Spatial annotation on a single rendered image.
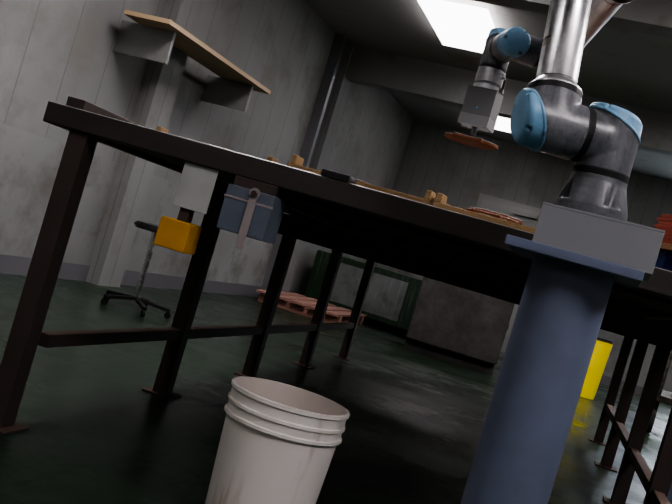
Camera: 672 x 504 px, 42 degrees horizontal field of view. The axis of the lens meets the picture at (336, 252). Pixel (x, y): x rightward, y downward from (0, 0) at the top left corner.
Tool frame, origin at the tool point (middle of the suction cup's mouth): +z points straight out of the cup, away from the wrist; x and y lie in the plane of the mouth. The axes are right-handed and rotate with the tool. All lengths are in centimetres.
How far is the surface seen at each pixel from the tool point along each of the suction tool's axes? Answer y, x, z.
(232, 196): 46, 34, 32
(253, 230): 38, 32, 39
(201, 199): 56, 33, 35
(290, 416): 6, 45, 77
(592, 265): -50, 51, 27
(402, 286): 295, -721, 57
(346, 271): 365, -710, 59
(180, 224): 57, 36, 43
